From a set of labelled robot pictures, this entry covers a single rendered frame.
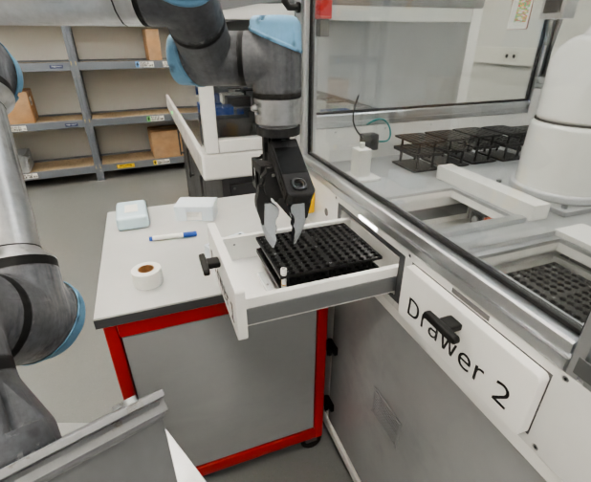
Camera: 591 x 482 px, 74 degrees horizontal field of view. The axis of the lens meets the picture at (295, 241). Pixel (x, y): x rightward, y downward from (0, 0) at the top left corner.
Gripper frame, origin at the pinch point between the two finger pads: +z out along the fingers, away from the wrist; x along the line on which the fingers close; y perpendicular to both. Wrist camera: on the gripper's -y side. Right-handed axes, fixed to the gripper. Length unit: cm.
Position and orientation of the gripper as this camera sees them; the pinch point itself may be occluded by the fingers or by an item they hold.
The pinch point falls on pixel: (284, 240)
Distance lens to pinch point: 70.9
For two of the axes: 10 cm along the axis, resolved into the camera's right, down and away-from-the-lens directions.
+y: -3.5, -4.3, 8.3
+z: 0.0, 8.9, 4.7
